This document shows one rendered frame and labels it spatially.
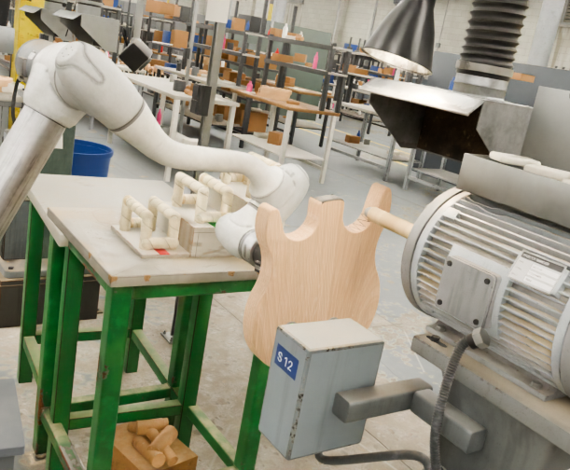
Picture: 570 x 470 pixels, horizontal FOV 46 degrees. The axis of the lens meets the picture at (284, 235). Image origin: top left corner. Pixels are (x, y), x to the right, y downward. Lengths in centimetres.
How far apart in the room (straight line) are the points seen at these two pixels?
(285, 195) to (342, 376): 73
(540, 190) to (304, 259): 55
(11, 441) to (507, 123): 115
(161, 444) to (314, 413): 135
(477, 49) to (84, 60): 76
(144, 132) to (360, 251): 54
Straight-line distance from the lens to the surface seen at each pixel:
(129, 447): 251
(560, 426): 104
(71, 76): 143
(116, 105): 145
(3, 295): 352
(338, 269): 148
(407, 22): 125
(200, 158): 159
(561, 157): 123
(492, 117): 125
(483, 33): 132
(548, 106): 126
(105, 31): 318
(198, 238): 193
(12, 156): 159
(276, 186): 170
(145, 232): 190
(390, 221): 137
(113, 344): 183
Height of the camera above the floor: 155
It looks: 16 degrees down
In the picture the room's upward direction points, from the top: 10 degrees clockwise
